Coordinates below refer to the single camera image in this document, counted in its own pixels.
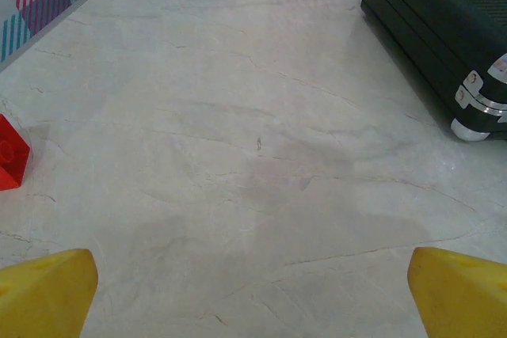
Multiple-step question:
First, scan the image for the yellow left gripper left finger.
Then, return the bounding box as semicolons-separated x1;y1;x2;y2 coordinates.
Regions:
0;249;99;338

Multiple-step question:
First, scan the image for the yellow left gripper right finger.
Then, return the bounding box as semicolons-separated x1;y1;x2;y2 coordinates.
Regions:
408;246;507;338

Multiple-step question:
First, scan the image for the red and green toy block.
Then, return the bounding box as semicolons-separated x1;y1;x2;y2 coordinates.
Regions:
0;113;32;192

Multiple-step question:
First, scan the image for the black hard case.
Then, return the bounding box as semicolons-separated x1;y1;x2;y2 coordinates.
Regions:
360;0;507;142

